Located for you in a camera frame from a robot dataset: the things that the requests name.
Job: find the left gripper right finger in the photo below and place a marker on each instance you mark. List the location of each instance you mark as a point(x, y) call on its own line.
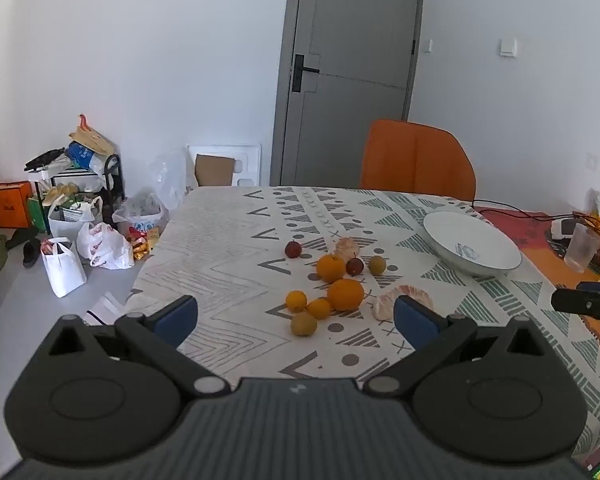
point(437, 342)

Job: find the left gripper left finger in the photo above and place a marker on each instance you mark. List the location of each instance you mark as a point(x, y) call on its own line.
point(153, 340)

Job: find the peeled pomelo segment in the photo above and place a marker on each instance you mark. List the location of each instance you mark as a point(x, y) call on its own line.
point(383, 306)
point(346, 248)

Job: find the red plum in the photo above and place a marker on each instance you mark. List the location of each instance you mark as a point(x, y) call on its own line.
point(293, 250)
point(354, 266)

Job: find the small tangerine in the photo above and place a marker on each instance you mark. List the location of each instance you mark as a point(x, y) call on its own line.
point(296, 301)
point(319, 308)

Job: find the clear plastic cup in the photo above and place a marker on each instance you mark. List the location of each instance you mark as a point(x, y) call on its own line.
point(583, 246)

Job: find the white power adapter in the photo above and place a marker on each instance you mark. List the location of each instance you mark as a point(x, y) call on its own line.
point(563, 229)

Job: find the white ceramic bowl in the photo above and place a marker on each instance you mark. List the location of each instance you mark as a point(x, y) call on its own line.
point(470, 244)

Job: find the white red plastic bag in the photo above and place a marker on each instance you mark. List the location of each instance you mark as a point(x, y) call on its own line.
point(104, 247)

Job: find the white paper bag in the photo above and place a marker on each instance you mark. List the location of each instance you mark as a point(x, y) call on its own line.
point(63, 265)

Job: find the patterned white tablecloth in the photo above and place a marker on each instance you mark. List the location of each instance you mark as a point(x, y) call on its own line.
point(299, 283)

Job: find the clear plastic bag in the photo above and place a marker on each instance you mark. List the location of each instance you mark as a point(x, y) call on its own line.
point(169, 177)

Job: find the brown cardboard piece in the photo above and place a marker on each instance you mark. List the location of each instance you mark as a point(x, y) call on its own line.
point(213, 170)

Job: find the orange chair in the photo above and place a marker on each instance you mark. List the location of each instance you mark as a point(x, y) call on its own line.
point(411, 158)

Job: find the black shelf rack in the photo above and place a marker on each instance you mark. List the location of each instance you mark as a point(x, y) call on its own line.
point(61, 171)

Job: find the white foam packaging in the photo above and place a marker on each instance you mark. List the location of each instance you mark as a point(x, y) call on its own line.
point(247, 161)

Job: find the orange box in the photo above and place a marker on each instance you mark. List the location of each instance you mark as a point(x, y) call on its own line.
point(14, 197)

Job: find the grey door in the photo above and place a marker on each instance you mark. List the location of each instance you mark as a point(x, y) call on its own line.
point(366, 52)

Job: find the white light switch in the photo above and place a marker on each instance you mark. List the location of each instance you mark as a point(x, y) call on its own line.
point(508, 48)

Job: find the black door handle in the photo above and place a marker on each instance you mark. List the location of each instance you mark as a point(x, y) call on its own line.
point(298, 72)

